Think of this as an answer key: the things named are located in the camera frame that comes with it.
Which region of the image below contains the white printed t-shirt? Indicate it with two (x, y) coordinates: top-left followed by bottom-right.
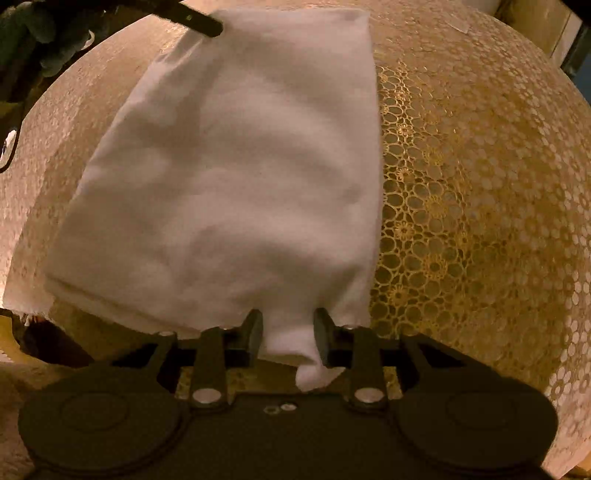
(44, 7), (385, 393)

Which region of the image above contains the person's left hand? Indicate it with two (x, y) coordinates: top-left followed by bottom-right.
(0, 0), (95, 79)

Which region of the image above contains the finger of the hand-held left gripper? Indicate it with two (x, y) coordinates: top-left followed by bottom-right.
(117, 0), (225, 39)

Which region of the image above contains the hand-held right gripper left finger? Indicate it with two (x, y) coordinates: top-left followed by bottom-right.
(112, 308), (265, 409)

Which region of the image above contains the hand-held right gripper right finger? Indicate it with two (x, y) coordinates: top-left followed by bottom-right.
(313, 307), (463, 411)

